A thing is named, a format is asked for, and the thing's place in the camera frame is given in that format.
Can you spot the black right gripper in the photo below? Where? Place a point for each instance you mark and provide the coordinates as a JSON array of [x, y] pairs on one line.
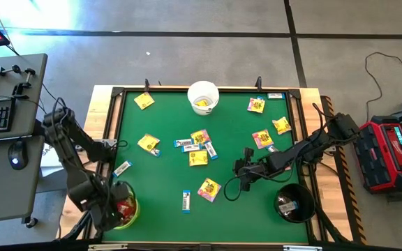
[[253, 169]]

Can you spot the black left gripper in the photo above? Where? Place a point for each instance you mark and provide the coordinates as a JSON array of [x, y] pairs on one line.
[[108, 209]]

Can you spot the red Skittles candy packet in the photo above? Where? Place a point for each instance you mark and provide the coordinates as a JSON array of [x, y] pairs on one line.
[[126, 209]]

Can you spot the white blue Hershey's candy bar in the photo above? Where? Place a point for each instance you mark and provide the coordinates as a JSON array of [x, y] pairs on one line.
[[272, 148], [276, 96], [287, 207], [155, 152], [183, 142], [210, 150], [191, 148], [122, 168], [186, 201]]

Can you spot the yellow Sour Patch candy packet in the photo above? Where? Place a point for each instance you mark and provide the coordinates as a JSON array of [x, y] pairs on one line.
[[282, 125], [144, 100], [200, 136], [262, 138], [202, 102], [198, 158], [148, 142], [209, 190], [256, 105]]

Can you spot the black plastic bucket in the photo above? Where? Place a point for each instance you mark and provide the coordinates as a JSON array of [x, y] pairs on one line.
[[304, 198]]

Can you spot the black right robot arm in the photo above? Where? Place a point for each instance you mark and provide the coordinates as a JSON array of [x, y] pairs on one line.
[[291, 153]]

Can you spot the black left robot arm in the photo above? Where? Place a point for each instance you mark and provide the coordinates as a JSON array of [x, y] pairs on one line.
[[72, 164]]

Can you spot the lime green plastic bucket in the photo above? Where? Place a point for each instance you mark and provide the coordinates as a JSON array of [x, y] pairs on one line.
[[136, 211]]

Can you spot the green table mat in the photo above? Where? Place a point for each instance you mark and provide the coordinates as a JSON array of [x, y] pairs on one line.
[[159, 181]]

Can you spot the black desk caster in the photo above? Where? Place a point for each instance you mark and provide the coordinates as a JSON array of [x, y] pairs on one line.
[[30, 222]]

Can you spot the grey desk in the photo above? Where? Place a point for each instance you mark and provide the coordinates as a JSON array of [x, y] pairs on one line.
[[12, 195]]

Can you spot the wooden table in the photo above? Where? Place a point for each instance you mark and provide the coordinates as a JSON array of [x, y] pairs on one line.
[[308, 95]]

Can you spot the black computer mouse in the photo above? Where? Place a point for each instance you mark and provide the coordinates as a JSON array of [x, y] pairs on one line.
[[17, 155]]

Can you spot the black yellow hazard strip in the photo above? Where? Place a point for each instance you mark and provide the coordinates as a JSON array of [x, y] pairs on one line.
[[351, 190]]

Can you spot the red black power station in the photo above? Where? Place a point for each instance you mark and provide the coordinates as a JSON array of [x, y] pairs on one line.
[[393, 157]]

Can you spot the silver metal bracket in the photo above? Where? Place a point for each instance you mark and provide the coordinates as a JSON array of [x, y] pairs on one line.
[[302, 248], [107, 247]]

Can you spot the black metal table frame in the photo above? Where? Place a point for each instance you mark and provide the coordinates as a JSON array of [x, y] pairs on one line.
[[243, 90]]

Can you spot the black frame clamp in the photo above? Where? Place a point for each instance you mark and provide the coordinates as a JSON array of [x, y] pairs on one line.
[[147, 84], [258, 83]]

